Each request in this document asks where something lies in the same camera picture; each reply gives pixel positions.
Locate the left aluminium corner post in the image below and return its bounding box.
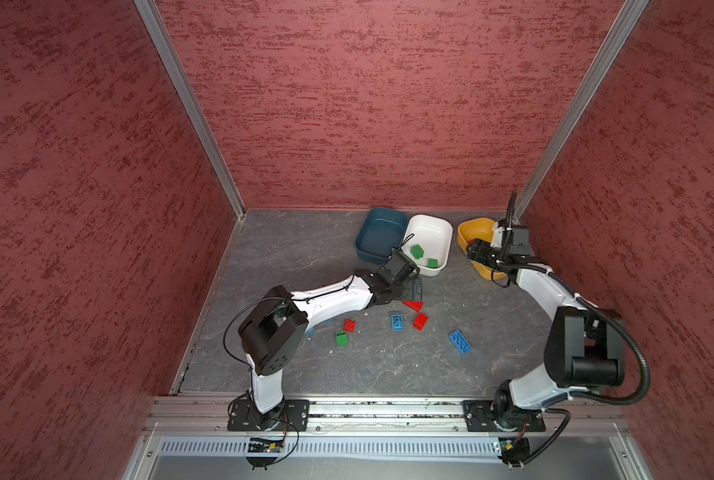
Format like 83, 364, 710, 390
134, 0, 247, 221

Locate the green lego bottom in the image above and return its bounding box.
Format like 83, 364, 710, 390
335, 331, 348, 346

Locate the aluminium front rail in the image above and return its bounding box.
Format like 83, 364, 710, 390
143, 395, 628, 438

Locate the dark teal container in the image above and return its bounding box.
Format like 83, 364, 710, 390
355, 207, 408, 264

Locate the aluminium corner post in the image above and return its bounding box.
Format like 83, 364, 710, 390
512, 0, 649, 220
134, 0, 247, 221

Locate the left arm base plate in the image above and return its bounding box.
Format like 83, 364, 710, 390
227, 397, 311, 433

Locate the red lego low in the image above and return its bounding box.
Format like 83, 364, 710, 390
413, 312, 429, 331

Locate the yellow container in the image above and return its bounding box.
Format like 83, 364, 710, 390
457, 217, 507, 280

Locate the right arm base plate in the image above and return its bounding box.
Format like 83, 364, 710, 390
461, 400, 546, 433

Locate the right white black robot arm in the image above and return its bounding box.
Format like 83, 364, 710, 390
466, 239, 651, 431

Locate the white container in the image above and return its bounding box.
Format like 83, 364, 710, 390
401, 214, 453, 277

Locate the right aluminium corner post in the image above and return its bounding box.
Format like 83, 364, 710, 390
512, 0, 649, 220

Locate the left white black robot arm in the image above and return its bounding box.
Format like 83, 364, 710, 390
238, 250, 420, 415

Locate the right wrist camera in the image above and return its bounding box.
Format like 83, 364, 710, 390
491, 219, 534, 262

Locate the blue lego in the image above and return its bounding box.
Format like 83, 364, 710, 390
390, 312, 404, 332
448, 330, 472, 355

